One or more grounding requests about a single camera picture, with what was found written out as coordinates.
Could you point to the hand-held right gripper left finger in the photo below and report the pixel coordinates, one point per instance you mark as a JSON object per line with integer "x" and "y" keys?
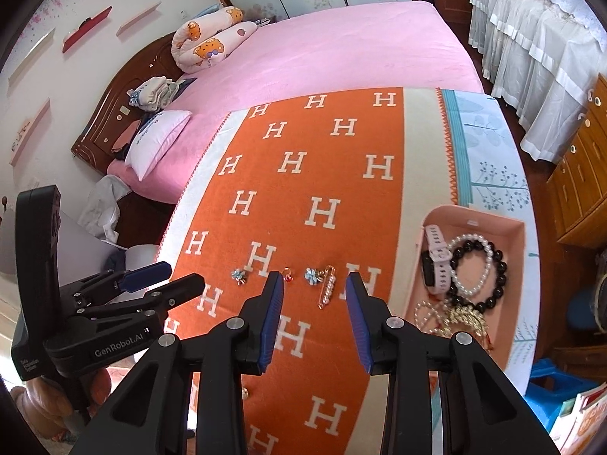
{"x": 270, "y": 322}

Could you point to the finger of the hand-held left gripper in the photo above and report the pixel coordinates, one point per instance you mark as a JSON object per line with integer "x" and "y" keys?
{"x": 182, "y": 289}
{"x": 144, "y": 275}

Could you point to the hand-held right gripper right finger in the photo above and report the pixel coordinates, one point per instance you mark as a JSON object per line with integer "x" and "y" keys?
{"x": 360, "y": 327}

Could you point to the gold safety pin brooch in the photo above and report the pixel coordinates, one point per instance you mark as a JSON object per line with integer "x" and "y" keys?
{"x": 327, "y": 294}

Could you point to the small blue flower earring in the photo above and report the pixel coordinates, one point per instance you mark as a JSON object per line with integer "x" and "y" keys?
{"x": 235, "y": 276}

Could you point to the blue flower brooch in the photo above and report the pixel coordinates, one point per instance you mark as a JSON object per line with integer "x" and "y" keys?
{"x": 310, "y": 276}

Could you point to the rhinestone hair comb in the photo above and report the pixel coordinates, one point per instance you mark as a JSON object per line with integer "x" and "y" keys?
{"x": 467, "y": 315}

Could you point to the white smart band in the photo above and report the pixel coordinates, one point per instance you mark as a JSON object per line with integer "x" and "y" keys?
{"x": 438, "y": 246}

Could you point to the pink plastic tray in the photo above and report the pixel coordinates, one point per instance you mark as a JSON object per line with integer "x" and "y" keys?
{"x": 474, "y": 227}

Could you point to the white round container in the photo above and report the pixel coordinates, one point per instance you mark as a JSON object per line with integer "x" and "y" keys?
{"x": 142, "y": 256}

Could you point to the crumpled white cloth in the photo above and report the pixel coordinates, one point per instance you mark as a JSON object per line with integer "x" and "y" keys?
{"x": 102, "y": 208}

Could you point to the white pillow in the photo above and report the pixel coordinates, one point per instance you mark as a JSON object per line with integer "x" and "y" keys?
{"x": 156, "y": 142}

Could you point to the wooden headboard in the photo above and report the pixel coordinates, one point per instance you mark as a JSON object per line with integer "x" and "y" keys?
{"x": 104, "y": 118}

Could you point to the orange letter-print blanket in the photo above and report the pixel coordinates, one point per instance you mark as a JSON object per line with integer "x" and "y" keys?
{"x": 308, "y": 161}

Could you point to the folded beige clothes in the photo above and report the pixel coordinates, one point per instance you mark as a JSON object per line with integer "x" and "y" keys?
{"x": 154, "y": 92}

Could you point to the blue plastic stool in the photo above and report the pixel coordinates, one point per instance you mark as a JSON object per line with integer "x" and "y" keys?
{"x": 550, "y": 388}

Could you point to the blue and white floral tablecloth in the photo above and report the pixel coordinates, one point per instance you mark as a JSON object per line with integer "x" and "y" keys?
{"x": 493, "y": 151}

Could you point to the blue bin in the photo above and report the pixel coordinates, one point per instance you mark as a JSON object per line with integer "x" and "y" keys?
{"x": 585, "y": 310}

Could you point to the rolled bear-print quilt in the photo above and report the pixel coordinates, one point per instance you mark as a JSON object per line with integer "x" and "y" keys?
{"x": 204, "y": 47}

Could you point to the colourful magazine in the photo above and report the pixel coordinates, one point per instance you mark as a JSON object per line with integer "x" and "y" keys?
{"x": 588, "y": 417}

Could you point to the wooden desk with drawers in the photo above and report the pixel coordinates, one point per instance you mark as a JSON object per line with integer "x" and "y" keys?
{"x": 583, "y": 175}

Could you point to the pink bed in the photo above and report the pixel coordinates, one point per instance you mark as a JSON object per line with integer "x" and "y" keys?
{"x": 332, "y": 47}

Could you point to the white lace furniture cover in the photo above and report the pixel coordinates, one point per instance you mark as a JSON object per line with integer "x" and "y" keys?
{"x": 536, "y": 57}

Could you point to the pale pink wall shelf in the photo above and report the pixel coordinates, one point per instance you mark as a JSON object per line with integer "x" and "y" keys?
{"x": 31, "y": 128}
{"x": 31, "y": 57}

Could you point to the red wall shelf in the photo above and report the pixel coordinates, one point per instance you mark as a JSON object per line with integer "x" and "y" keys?
{"x": 85, "y": 31}

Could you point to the beige wall shelf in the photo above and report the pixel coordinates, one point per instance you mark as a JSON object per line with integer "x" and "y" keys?
{"x": 140, "y": 19}

